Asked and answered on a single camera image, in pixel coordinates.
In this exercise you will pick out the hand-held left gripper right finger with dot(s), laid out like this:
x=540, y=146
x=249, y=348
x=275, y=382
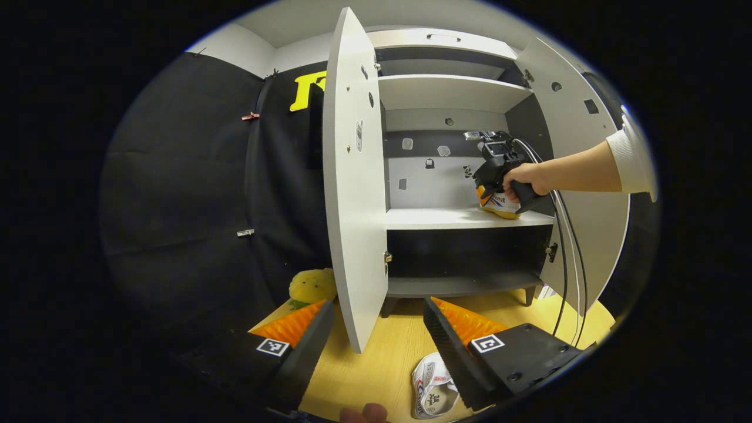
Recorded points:
x=452, y=358

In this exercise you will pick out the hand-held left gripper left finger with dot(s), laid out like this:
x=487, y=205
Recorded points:
x=305, y=358

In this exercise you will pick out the white canvas shoe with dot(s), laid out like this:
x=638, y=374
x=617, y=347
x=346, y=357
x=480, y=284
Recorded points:
x=502, y=205
x=435, y=385

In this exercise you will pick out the white shoe cabinet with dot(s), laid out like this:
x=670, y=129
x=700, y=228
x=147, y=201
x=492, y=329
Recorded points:
x=446, y=252

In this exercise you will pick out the white cabinet door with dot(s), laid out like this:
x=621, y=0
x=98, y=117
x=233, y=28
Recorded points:
x=352, y=205
x=604, y=229

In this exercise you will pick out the white cabinet shelf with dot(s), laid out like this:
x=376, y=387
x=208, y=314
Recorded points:
x=435, y=218
x=446, y=93

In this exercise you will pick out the yellow plush toy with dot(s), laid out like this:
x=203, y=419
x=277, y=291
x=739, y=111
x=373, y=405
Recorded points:
x=311, y=286

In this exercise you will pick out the black backdrop cloth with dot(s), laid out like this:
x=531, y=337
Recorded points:
x=640, y=247
x=176, y=205

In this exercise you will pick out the red clip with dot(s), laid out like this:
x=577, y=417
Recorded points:
x=250, y=116

